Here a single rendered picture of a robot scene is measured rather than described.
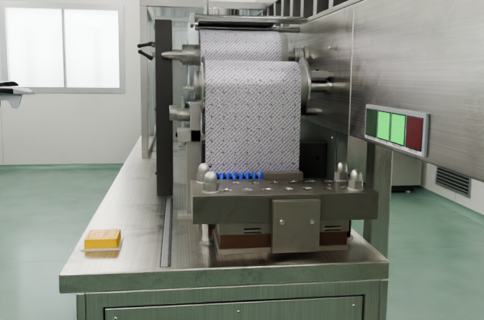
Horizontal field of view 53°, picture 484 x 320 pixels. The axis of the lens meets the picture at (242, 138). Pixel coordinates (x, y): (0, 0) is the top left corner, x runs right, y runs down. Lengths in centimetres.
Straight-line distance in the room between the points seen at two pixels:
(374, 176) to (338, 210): 40
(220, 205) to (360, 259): 31
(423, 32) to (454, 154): 21
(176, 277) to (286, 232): 24
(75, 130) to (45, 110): 47
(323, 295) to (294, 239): 13
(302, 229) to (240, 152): 27
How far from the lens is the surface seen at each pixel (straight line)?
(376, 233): 150
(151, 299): 102
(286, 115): 121
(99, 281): 101
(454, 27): 78
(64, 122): 693
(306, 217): 103
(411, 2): 90
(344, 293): 107
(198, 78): 120
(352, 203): 108
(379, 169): 145
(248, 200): 102
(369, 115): 102
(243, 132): 119
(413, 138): 85
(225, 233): 104
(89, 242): 112
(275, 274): 102
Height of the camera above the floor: 128
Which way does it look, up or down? 7 degrees down
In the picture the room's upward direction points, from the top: 1 degrees clockwise
